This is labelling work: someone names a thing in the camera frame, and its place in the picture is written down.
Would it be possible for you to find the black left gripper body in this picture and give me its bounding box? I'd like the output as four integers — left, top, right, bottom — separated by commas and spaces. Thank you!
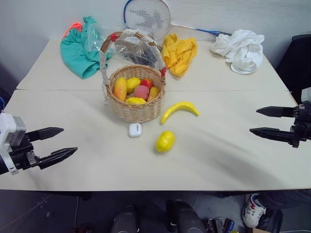
9, 133, 41, 171

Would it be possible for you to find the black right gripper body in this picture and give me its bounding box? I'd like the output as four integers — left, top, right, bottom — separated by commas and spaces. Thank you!
290, 104, 311, 149

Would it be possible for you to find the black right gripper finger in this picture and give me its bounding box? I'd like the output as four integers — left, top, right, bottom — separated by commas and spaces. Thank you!
256, 106, 296, 118
249, 127, 296, 147

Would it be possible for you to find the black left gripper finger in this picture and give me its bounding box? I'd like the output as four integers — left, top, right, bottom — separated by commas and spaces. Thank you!
25, 127, 65, 143
38, 147, 79, 170

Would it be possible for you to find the black chair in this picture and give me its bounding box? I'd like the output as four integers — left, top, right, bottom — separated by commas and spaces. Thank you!
275, 33, 311, 105

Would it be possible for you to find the person's leg in jeans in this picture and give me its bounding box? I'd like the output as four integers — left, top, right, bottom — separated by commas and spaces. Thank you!
257, 189, 311, 211

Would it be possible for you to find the white cloth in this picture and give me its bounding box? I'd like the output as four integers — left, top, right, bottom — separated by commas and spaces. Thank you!
209, 29, 266, 75

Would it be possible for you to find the white sneaker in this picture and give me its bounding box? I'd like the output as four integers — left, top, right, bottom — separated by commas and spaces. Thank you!
241, 193, 267, 229

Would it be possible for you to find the white earbuds case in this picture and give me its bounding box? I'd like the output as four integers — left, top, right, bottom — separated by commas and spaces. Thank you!
128, 123, 142, 138

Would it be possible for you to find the green cloth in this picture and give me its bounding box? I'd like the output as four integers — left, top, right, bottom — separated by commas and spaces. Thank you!
60, 16, 114, 80

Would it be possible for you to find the large orange-yellow toy mango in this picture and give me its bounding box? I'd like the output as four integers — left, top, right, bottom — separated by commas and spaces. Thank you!
112, 77, 128, 102

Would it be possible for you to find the small dark rounded shape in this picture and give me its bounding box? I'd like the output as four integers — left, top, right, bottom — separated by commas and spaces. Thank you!
110, 206, 138, 233

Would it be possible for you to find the yellow toy banana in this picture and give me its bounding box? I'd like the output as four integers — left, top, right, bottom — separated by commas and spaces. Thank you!
160, 101, 201, 125

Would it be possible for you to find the yellow toy starfruit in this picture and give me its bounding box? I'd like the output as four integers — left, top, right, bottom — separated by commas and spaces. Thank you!
124, 97, 147, 105

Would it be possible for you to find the yellow toy lemon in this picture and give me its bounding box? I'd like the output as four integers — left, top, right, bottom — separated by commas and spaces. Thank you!
126, 77, 141, 94
155, 130, 176, 154

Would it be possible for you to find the pink toy peach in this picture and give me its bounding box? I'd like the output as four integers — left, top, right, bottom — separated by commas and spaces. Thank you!
134, 85, 150, 101

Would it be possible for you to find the clear plastic bag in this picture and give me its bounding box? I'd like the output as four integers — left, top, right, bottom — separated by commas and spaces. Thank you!
85, 20, 115, 53

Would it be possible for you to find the yellow cloth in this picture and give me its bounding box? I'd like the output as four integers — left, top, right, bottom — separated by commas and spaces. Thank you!
161, 33, 198, 77

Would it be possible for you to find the small orange toy mango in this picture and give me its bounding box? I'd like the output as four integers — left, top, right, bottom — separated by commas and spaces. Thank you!
146, 86, 161, 102

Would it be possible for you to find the red toy apple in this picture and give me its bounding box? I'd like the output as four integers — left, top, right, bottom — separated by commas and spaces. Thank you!
140, 78, 154, 89

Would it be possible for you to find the large dark rounded shape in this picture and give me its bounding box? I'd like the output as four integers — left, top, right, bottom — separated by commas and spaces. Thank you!
166, 199, 207, 233

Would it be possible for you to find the plastic bag with dark items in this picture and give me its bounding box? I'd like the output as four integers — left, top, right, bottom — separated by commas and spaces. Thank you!
114, 35, 162, 69

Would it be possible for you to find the blue badminton racket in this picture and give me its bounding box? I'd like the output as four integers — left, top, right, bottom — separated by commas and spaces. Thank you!
122, 0, 233, 37

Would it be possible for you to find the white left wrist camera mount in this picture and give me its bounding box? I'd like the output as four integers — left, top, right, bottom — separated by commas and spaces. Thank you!
0, 112, 27, 176

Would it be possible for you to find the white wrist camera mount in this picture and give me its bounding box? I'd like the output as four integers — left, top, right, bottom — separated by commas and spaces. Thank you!
300, 87, 311, 108
0, 112, 27, 176

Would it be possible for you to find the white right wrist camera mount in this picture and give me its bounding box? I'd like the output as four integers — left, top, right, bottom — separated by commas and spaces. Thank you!
300, 87, 311, 108

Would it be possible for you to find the wicker basket with handle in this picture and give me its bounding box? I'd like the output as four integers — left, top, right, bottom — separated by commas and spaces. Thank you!
99, 29, 168, 123

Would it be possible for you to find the orange cord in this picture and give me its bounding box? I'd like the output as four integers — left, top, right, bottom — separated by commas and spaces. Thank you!
62, 22, 84, 41

